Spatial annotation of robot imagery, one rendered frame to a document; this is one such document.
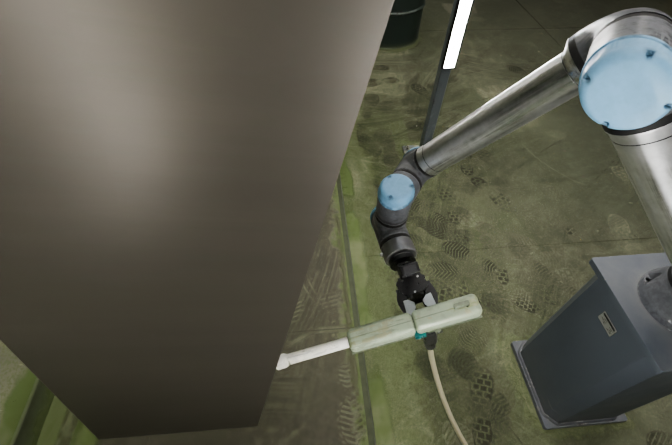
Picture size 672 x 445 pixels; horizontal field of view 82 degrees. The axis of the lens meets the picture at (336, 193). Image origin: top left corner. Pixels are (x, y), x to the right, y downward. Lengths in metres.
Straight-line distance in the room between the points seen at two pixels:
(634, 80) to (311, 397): 1.32
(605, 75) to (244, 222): 0.53
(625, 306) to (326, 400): 0.97
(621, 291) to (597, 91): 0.72
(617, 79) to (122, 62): 0.60
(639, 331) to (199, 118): 1.14
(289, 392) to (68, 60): 1.40
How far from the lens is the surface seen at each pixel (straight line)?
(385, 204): 1.00
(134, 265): 0.44
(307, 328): 1.63
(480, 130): 0.94
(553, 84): 0.86
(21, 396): 1.71
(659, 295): 1.27
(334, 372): 1.58
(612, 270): 1.31
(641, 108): 0.69
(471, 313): 0.94
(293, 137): 0.29
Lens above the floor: 1.55
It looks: 48 degrees down
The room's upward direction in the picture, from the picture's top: 2 degrees clockwise
